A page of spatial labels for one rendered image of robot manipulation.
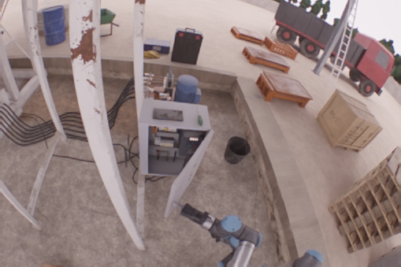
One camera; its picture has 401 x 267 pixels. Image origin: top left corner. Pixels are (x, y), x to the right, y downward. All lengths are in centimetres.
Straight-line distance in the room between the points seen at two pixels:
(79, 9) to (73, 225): 198
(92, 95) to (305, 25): 876
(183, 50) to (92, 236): 318
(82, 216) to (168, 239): 95
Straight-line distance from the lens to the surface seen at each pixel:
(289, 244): 221
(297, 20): 888
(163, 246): 195
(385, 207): 237
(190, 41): 334
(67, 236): 216
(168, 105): 107
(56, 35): 484
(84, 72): 48
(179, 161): 153
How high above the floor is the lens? 195
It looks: 42 degrees down
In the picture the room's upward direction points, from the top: 18 degrees clockwise
